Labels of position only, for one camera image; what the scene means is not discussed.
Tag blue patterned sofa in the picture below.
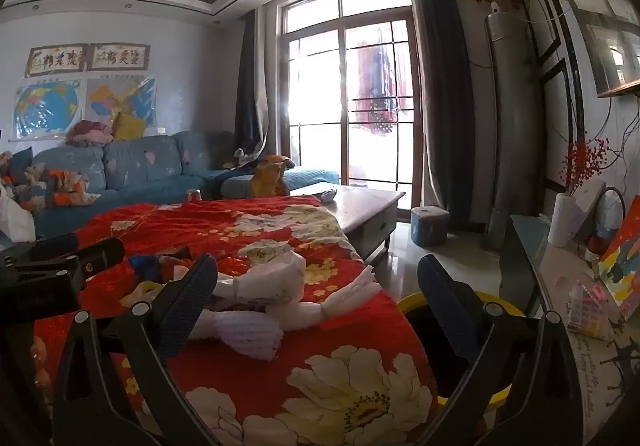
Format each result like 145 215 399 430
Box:
0 131 341 239

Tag blue storage stool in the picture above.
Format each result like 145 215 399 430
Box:
410 206 449 247

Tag yellow-rimmed black trash bin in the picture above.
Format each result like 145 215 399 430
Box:
397 290 526 409

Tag grey curtain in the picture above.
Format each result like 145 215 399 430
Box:
406 0 488 231

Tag framed calligraphy picture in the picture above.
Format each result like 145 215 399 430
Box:
25 44 90 78
87 43 151 72

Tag white board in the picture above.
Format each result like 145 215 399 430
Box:
565 178 607 239

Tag white plastic bag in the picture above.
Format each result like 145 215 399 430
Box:
0 186 37 243

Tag red foam fruit net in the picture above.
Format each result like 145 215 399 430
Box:
160 258 193 283

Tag country map poster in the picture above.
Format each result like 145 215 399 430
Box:
86 76 158 134

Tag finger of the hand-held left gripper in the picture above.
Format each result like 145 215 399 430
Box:
30 232 81 263
70 237 126 279

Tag pile of pink clothes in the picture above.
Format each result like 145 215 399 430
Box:
67 120 115 147

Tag colourful painting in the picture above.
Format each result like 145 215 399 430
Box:
597 196 640 321

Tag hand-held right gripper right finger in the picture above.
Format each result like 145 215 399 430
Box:
417 254 586 446

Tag orange paper bag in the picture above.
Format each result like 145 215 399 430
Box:
249 155 296 199

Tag dark blue curtain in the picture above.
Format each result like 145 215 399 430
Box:
235 8 273 161

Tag glass-topped television cabinet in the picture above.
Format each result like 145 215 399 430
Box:
500 213 640 427

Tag grey standing air conditioner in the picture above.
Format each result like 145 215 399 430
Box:
484 10 548 251

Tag yellow cushion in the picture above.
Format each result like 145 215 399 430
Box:
111 112 147 143

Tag wall television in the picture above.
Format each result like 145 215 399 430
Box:
542 0 640 99

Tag red floral blanket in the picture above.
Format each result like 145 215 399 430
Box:
30 196 441 446

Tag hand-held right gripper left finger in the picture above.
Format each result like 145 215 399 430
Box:
52 253 221 446

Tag hanging laundry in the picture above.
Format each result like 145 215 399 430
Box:
350 26 416 139

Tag brown glass door frame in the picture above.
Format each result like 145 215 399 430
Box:
280 0 423 207

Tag world map poster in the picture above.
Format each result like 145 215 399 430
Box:
12 80 83 141

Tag orange patterned cloth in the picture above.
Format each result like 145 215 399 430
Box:
0 151 101 214

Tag clear plastic organiser box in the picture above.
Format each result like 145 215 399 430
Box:
565 280 623 342

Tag wooden coffee table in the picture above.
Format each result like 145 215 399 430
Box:
290 183 407 264

